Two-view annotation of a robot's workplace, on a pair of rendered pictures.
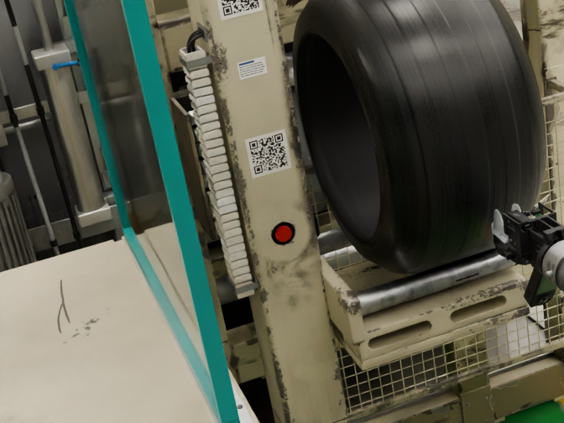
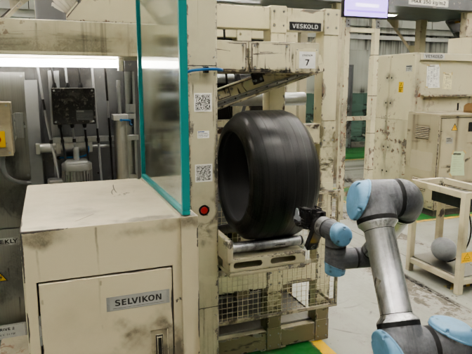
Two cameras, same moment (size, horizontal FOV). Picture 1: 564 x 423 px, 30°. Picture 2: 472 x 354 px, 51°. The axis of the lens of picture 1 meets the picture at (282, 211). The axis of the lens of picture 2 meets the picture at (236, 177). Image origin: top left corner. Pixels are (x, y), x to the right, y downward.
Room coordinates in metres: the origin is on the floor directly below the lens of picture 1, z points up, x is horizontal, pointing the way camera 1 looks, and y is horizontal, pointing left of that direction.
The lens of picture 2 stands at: (-0.28, 0.10, 1.58)
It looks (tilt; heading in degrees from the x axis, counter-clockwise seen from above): 10 degrees down; 353
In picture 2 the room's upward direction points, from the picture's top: straight up
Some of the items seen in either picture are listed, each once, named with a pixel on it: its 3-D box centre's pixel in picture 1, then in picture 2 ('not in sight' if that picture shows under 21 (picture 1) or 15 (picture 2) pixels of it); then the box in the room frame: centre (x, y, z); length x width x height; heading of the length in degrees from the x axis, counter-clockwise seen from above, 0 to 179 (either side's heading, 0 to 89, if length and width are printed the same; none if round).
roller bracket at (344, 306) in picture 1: (320, 278); (215, 239); (1.85, -0.05, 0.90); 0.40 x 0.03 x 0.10; 14
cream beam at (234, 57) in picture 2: not in sight; (253, 58); (2.21, -0.27, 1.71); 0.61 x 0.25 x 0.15; 104
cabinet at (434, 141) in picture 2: not in sight; (449, 161); (5.63, -3.31, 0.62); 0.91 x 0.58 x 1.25; 104
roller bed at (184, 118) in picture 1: (232, 157); not in sight; (2.20, 0.09, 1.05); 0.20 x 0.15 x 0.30; 104
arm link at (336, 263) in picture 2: not in sight; (339, 259); (1.36, -0.46, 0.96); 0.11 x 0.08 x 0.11; 95
